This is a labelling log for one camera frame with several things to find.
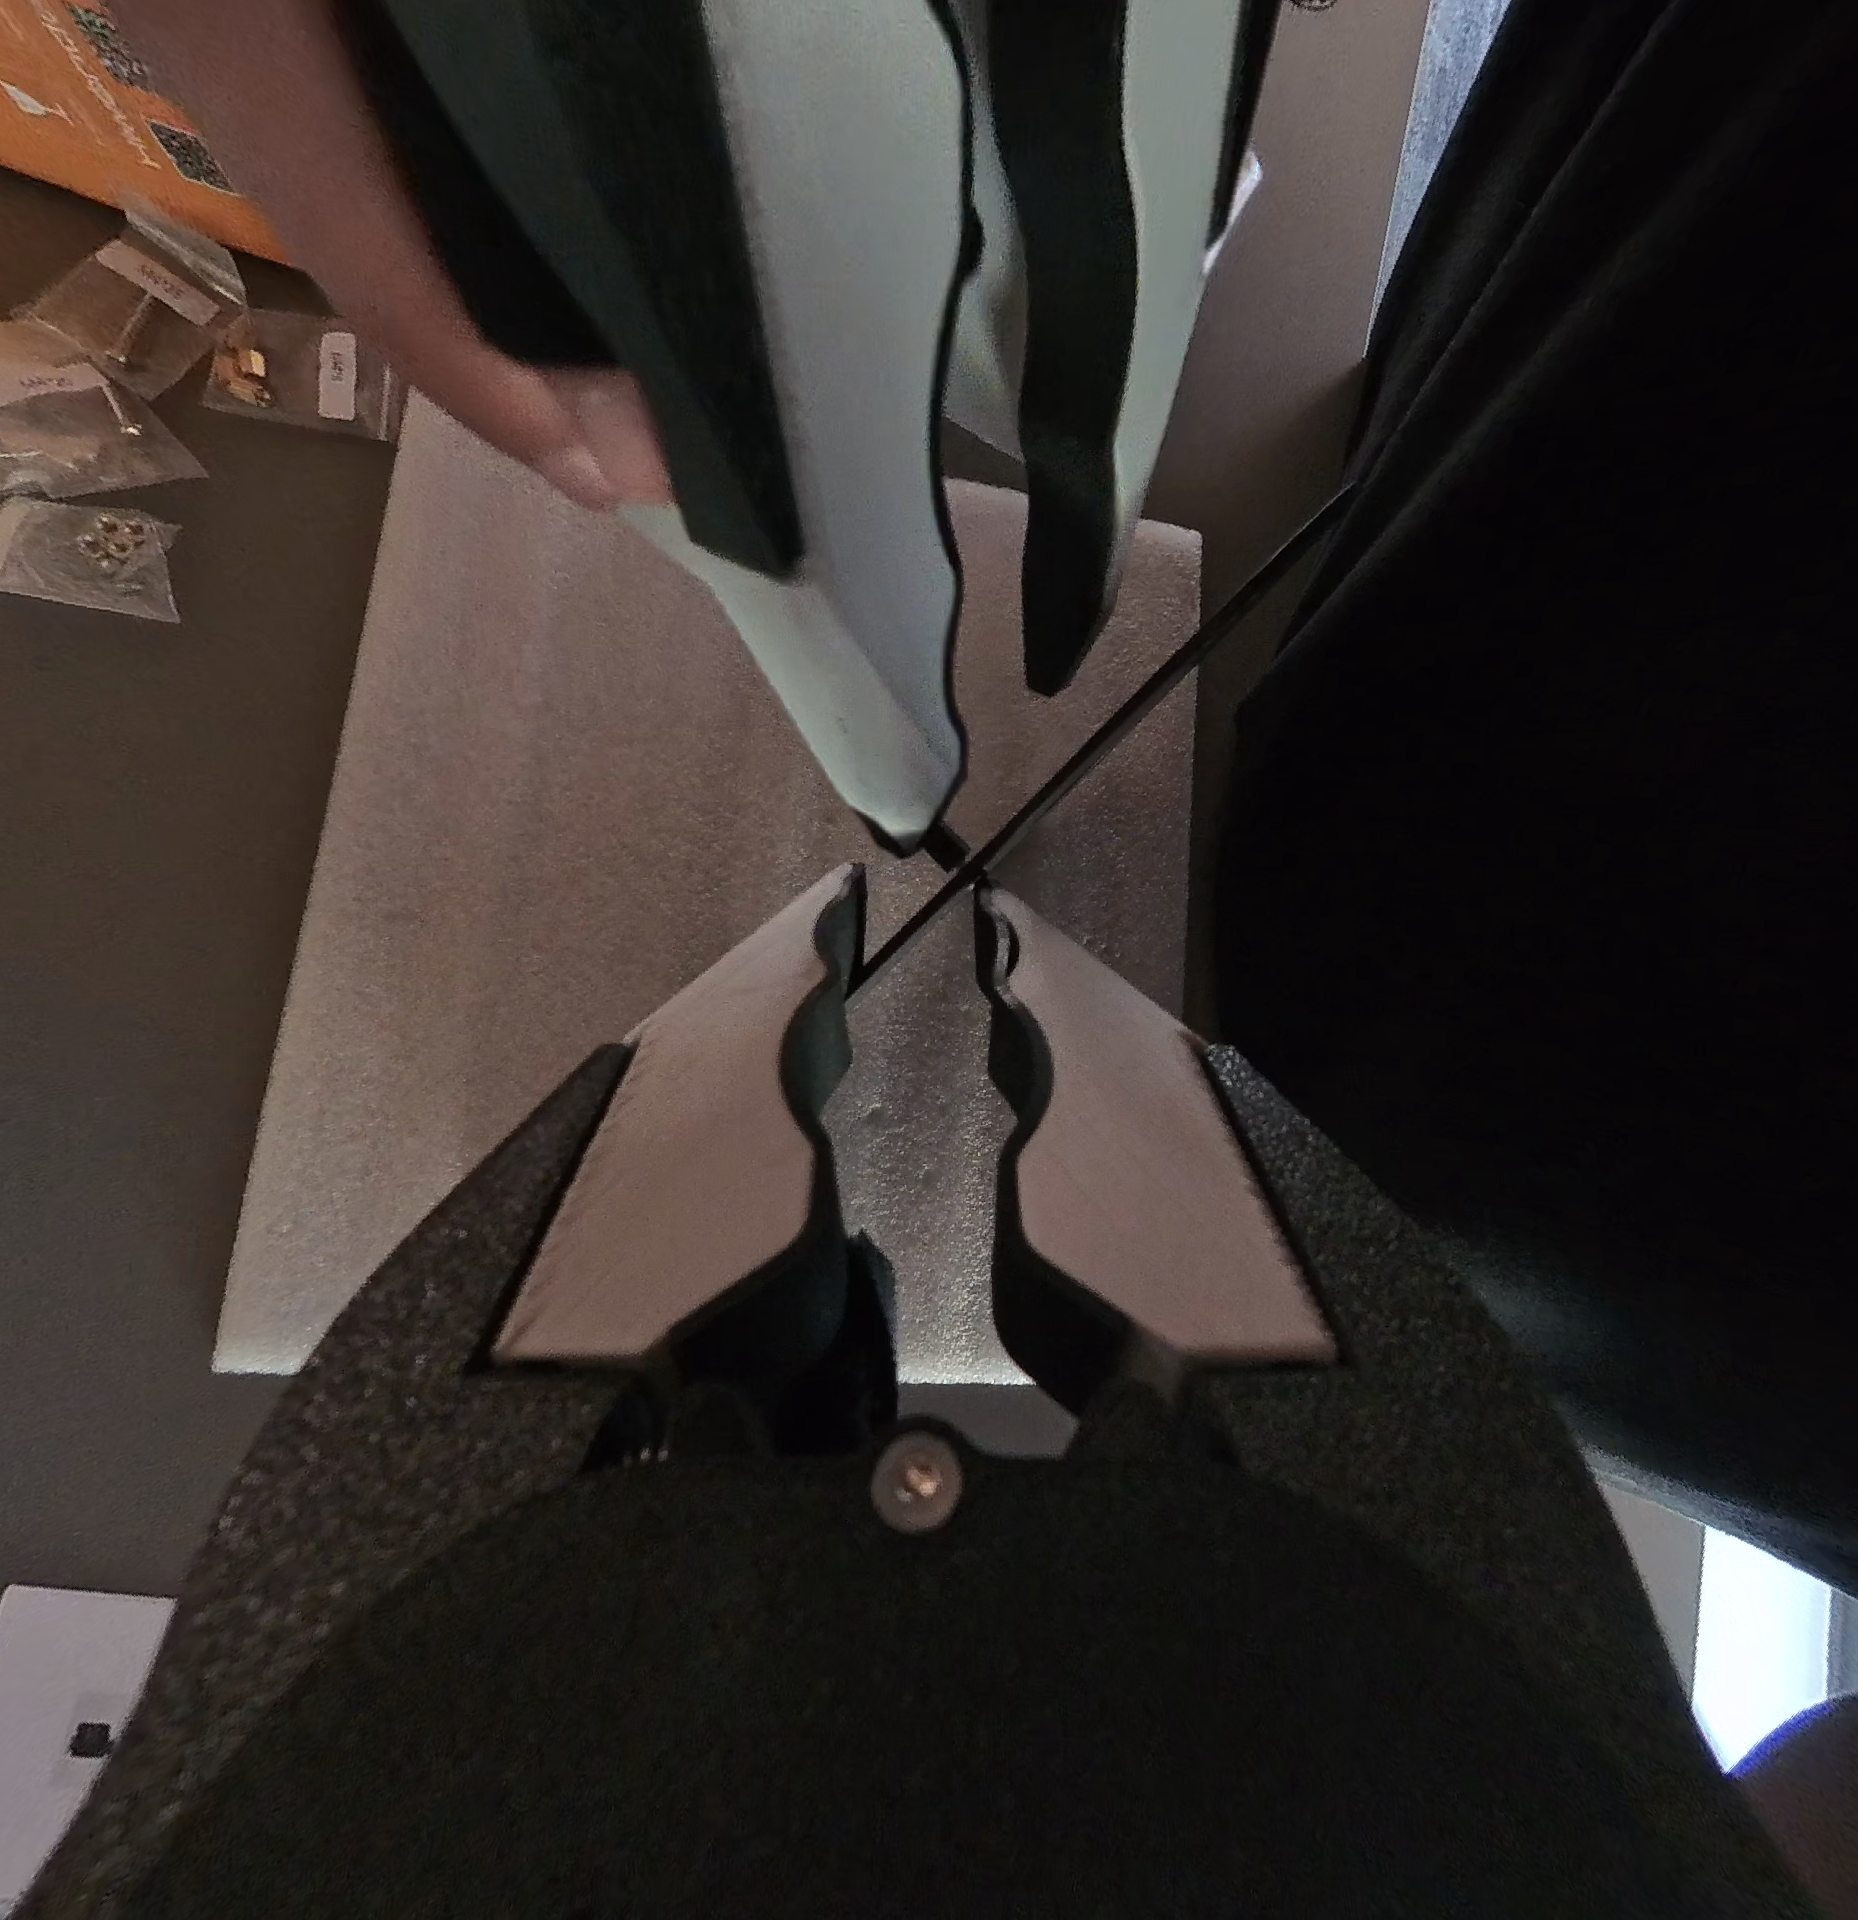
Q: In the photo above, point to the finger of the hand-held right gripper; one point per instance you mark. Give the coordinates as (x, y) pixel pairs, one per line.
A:
(853, 375)
(1170, 225)

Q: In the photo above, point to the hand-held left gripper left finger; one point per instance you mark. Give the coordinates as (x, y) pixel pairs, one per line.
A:
(672, 1200)

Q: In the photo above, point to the scattered small hardware bags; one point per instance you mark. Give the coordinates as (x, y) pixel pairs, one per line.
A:
(104, 465)

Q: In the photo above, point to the white foam sheet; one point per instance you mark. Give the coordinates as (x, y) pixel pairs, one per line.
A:
(494, 900)

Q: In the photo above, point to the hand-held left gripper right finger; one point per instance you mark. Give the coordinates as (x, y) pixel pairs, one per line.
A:
(1170, 1200)

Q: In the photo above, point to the printed instruction manual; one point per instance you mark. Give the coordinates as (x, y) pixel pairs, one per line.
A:
(57, 1697)

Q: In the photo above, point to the dark grey desk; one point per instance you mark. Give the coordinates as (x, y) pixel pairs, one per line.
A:
(118, 975)

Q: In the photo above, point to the small black spacer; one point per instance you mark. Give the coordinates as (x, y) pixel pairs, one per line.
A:
(937, 841)

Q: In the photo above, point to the person's right hand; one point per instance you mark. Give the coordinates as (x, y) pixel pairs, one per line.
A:
(464, 375)

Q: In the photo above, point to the orange cardboard box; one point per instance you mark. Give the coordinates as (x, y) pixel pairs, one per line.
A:
(104, 106)

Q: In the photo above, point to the black metal plate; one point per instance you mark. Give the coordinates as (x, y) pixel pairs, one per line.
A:
(1139, 697)

